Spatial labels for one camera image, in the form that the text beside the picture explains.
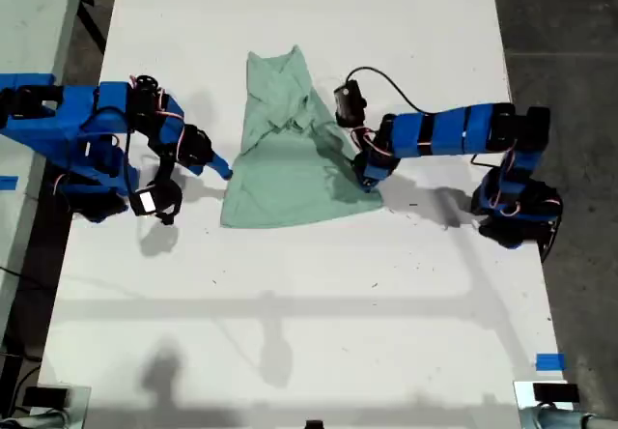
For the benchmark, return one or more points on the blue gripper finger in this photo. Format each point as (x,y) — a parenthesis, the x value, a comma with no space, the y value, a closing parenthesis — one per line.
(372,186)
(360,183)
(221,165)
(199,168)

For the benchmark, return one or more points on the pale green T-shirt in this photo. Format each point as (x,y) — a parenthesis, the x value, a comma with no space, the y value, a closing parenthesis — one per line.
(280,182)

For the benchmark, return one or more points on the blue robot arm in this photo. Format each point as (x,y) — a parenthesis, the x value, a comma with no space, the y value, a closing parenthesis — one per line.
(444,134)
(72,105)

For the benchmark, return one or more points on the black metal stand leg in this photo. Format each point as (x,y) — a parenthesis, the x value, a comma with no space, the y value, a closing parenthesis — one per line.
(92,23)

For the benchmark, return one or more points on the black base clamp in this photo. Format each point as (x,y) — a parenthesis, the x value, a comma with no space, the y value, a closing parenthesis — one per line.
(550,248)

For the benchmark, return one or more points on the short blue tape strip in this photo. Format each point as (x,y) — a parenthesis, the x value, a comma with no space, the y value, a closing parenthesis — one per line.
(7,183)

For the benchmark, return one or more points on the white side table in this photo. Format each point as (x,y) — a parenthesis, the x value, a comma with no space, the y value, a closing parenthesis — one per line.
(29,23)

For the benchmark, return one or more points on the small black object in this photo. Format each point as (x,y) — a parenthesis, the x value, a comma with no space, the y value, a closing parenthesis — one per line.
(314,425)

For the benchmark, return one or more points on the square blue tape piece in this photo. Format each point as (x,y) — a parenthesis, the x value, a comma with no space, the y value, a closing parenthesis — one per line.
(550,362)

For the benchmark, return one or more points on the small black box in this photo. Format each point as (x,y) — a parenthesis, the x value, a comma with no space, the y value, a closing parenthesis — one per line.
(46,396)
(555,393)

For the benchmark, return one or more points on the grey tube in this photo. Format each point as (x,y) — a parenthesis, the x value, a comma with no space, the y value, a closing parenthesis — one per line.
(555,419)

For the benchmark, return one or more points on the black camera box white label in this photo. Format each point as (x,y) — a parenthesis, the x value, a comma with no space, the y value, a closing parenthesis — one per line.
(147,201)

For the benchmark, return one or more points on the black camera box silver side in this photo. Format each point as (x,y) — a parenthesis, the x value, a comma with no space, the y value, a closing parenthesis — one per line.
(348,103)

